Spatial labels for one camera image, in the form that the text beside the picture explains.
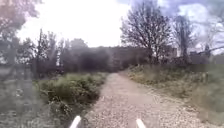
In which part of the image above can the dark row of trees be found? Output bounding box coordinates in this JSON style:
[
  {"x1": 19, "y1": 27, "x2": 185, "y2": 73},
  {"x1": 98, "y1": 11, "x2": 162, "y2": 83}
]
[{"x1": 0, "y1": 28, "x2": 151, "y2": 79}]

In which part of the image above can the pale gravel dirt path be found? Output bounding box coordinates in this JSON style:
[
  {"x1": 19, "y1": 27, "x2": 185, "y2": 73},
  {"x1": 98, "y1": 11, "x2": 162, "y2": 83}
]
[{"x1": 78, "y1": 72, "x2": 214, "y2": 128}]

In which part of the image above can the large bare tree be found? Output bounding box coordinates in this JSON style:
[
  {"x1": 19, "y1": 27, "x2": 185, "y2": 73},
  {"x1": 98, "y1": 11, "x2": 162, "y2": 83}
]
[{"x1": 119, "y1": 0, "x2": 174, "y2": 65}]

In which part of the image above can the robot's own part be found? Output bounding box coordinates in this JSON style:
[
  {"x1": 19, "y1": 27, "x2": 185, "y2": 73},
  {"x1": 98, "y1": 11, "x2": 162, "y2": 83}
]
[
  {"x1": 135, "y1": 118, "x2": 147, "y2": 128},
  {"x1": 69, "y1": 115, "x2": 82, "y2": 128}
]

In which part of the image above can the grass and weeds verge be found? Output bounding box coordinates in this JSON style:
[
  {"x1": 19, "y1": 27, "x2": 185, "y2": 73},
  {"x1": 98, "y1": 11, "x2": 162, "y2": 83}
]
[
  {"x1": 0, "y1": 68, "x2": 110, "y2": 128},
  {"x1": 119, "y1": 63, "x2": 224, "y2": 127}
]

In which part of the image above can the slim bare tree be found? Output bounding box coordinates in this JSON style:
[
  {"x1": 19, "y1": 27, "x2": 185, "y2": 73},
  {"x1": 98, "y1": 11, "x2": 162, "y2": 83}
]
[{"x1": 172, "y1": 13, "x2": 198, "y2": 64}]

